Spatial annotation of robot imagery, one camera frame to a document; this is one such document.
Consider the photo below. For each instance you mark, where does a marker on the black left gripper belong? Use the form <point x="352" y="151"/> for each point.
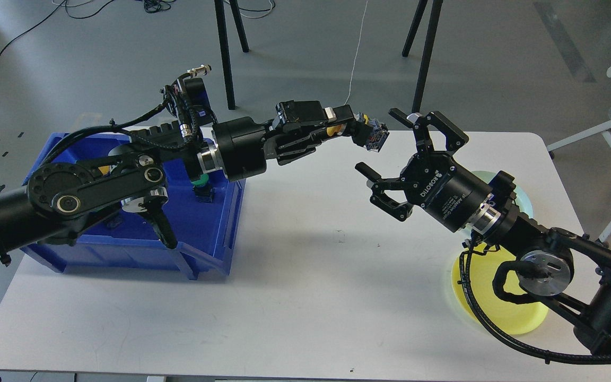
<point x="242" y="147"/>

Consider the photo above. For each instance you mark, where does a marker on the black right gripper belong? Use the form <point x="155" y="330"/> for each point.
<point x="446" y="191"/>

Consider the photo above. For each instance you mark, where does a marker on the yellow push button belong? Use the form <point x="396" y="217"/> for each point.
<point x="378" y="132"/>

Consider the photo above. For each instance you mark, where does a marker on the green push button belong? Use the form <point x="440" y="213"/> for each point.
<point x="113" y="222"/>

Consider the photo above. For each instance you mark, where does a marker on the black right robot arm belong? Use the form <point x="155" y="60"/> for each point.
<point x="565" y="272"/>

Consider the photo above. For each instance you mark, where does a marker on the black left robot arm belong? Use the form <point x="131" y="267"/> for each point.
<point x="93" y="173"/>

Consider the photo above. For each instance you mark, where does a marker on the light green plate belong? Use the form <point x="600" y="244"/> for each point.
<point x="522" y="199"/>

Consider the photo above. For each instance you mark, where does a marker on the green button right in bin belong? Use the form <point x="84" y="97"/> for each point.
<point x="203" y="189"/>

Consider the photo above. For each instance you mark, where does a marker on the yellow plate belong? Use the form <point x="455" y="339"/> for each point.
<point x="511" y="318"/>

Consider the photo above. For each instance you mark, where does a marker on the yellow button back of bin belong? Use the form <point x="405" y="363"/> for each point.
<point x="104" y="170"/>

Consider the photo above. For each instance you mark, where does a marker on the black stand leg right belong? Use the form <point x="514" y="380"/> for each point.
<point x="431" y="32"/>

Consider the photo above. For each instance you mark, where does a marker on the black stand leg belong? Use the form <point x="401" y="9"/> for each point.
<point x="219" y="11"/>
<point x="431" y="32"/>

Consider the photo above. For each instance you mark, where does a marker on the black stand leg left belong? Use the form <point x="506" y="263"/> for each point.
<point x="219" y="11"/>

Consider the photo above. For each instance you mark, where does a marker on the blue plastic bin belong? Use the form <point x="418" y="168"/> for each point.
<point x="205" y="233"/>

